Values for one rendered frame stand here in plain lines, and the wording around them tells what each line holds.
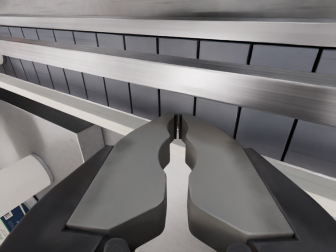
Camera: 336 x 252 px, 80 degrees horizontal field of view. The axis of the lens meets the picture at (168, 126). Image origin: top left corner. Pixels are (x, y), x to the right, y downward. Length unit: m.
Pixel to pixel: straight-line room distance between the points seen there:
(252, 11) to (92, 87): 0.19
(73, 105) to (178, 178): 0.18
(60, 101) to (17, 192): 0.31
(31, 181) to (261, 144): 0.49
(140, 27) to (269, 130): 0.14
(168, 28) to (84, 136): 0.25
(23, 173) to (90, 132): 0.22
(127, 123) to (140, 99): 0.03
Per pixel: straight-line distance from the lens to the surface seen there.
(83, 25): 0.25
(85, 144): 0.38
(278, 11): 0.20
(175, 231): 0.43
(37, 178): 0.56
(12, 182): 0.55
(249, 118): 0.17
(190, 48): 0.17
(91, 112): 0.23
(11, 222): 0.91
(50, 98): 0.29
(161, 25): 0.18
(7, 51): 0.20
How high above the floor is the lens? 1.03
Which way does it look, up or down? 46 degrees down
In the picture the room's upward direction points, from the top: 128 degrees counter-clockwise
